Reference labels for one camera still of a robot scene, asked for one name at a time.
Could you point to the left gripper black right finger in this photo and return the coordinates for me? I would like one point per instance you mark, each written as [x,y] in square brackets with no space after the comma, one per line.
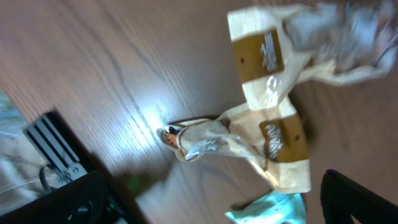
[344,200]

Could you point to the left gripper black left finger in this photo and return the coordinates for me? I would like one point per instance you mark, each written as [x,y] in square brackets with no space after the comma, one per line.
[81,201]

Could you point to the beige Paritree dried food bag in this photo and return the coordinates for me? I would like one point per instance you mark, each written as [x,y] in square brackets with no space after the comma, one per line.
[271,140]

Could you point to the beige Paritree snack bag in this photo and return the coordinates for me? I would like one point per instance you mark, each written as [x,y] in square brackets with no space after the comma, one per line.
[339,43]

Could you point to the teal white snack packet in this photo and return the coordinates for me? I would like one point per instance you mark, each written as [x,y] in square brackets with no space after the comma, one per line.
[273,208]

